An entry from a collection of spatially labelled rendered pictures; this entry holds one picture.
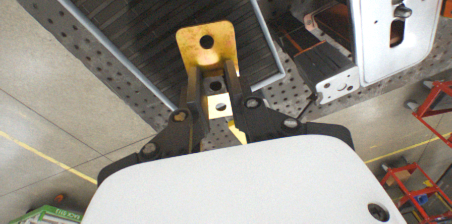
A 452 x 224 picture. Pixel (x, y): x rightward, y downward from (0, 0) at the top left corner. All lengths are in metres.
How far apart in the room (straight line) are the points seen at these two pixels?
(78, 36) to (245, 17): 0.67
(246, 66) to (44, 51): 1.74
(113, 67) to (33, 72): 1.28
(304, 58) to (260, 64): 0.27
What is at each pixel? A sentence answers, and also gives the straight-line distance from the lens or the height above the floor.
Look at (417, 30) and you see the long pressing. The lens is 0.58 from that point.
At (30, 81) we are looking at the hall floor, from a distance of 2.12.
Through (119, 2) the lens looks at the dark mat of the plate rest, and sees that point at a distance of 0.19.
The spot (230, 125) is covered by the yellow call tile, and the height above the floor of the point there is 1.16.
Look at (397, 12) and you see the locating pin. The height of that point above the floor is 1.01.
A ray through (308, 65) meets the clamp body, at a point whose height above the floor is 1.00.
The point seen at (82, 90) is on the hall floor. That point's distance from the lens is 1.95.
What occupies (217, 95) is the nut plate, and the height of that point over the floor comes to 1.22.
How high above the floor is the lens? 1.34
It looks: 50 degrees down
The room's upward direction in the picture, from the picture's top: 170 degrees clockwise
